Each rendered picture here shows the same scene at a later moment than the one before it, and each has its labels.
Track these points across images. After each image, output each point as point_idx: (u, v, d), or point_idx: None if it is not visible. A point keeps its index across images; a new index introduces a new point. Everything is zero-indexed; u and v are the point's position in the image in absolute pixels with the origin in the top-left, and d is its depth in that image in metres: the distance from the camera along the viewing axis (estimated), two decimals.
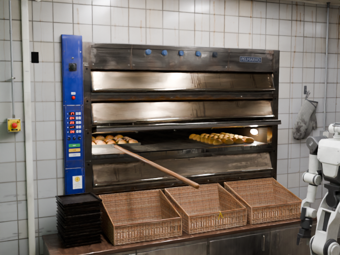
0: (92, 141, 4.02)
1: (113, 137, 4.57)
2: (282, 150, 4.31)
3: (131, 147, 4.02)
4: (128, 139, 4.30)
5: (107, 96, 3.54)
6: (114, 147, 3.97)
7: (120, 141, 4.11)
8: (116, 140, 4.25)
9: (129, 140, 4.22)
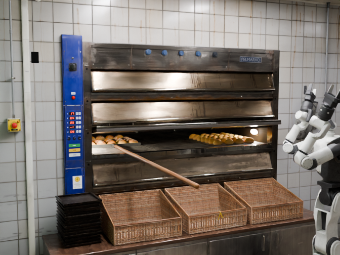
0: (92, 141, 4.02)
1: (113, 137, 4.57)
2: (282, 150, 4.31)
3: (131, 147, 4.02)
4: (128, 139, 4.30)
5: (107, 96, 3.54)
6: (114, 147, 3.97)
7: (120, 141, 4.11)
8: (116, 140, 4.25)
9: (129, 140, 4.22)
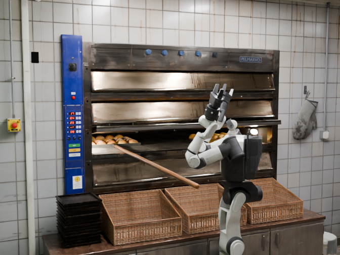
0: (92, 141, 4.02)
1: (113, 137, 4.57)
2: (282, 150, 4.31)
3: (131, 147, 4.02)
4: (128, 139, 4.30)
5: (107, 96, 3.54)
6: (114, 147, 3.97)
7: (120, 141, 4.11)
8: (116, 140, 4.25)
9: (129, 140, 4.22)
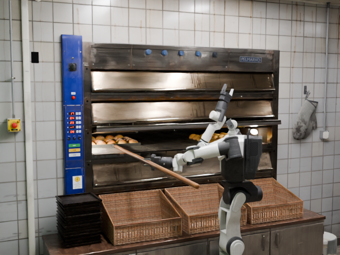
0: (92, 141, 4.02)
1: (113, 137, 4.57)
2: (282, 150, 4.31)
3: (131, 147, 4.02)
4: (128, 139, 4.30)
5: (107, 96, 3.54)
6: (114, 147, 3.97)
7: (120, 141, 4.11)
8: (116, 140, 4.25)
9: (129, 140, 4.22)
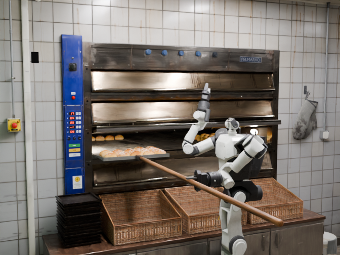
0: (113, 153, 3.34)
1: (113, 137, 4.57)
2: (282, 150, 4.31)
3: (131, 147, 4.02)
4: (153, 149, 3.62)
5: (107, 96, 3.54)
6: (139, 160, 3.30)
7: (145, 153, 3.43)
8: (139, 151, 3.58)
9: (155, 151, 3.54)
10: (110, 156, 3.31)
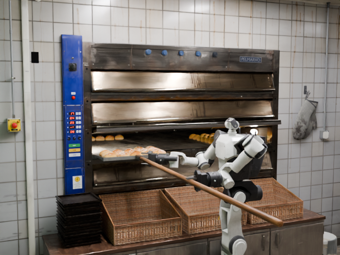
0: (113, 153, 3.34)
1: (113, 137, 4.57)
2: (282, 150, 4.31)
3: (131, 147, 4.02)
4: (153, 149, 3.62)
5: (107, 96, 3.54)
6: (139, 160, 3.30)
7: None
8: (139, 151, 3.58)
9: (155, 151, 3.54)
10: (110, 156, 3.31)
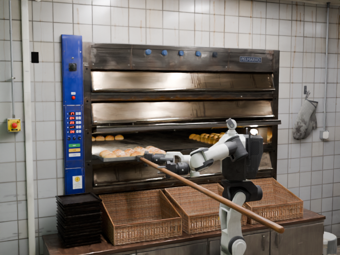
0: (113, 153, 3.34)
1: (113, 137, 4.57)
2: (282, 150, 4.31)
3: (131, 147, 4.02)
4: (153, 149, 3.62)
5: (107, 96, 3.54)
6: (139, 160, 3.30)
7: None
8: (139, 151, 3.58)
9: (155, 151, 3.54)
10: (110, 156, 3.31)
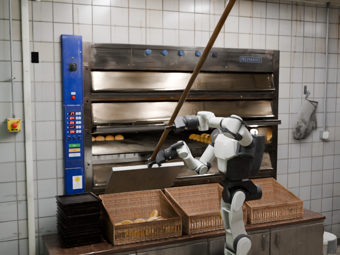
0: None
1: (113, 137, 4.57)
2: (282, 150, 4.31)
3: (131, 147, 4.02)
4: None
5: (107, 96, 3.54)
6: (151, 161, 3.06)
7: None
8: None
9: None
10: (120, 225, 3.44)
